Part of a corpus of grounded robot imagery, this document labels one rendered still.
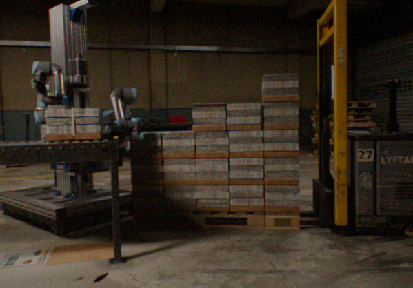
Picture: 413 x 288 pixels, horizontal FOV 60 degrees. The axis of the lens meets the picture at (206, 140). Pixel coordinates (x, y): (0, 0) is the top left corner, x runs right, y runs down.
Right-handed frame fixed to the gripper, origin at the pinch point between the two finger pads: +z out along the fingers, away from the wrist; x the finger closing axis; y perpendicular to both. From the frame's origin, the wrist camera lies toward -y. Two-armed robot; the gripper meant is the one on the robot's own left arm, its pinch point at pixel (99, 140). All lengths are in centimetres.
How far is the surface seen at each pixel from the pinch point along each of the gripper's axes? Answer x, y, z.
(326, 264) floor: 107, -78, -138
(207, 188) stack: 8, -44, -87
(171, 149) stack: -3, -10, -59
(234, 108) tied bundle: 17, 24, -110
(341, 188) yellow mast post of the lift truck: 65, -40, -179
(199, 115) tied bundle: 5, 18, -82
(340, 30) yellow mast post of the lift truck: 65, 79, -178
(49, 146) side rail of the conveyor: 63, 0, 28
